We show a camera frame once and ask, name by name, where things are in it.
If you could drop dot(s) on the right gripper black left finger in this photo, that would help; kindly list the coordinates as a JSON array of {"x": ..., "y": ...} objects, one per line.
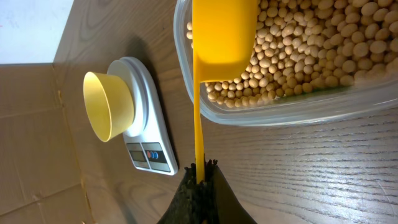
[{"x": 187, "y": 203}]

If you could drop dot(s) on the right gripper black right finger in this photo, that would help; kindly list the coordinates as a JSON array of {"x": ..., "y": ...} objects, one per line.
[{"x": 223, "y": 207}]

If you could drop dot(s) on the white digital kitchen scale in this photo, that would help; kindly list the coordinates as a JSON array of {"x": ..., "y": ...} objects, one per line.
[{"x": 146, "y": 139}]

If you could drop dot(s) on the yellow plastic bowl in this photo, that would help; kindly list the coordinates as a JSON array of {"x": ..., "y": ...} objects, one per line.
[{"x": 109, "y": 104}]

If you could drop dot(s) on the soybeans pile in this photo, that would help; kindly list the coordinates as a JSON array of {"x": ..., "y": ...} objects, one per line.
[{"x": 308, "y": 45}]

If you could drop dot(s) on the yellow plastic measuring scoop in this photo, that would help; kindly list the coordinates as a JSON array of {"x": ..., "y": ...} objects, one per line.
[{"x": 223, "y": 36}]

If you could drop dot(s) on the brown cardboard sheet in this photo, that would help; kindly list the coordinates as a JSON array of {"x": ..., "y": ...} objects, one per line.
[{"x": 40, "y": 180}]

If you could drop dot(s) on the clear plastic container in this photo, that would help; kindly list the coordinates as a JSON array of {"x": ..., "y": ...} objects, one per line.
[{"x": 320, "y": 105}]

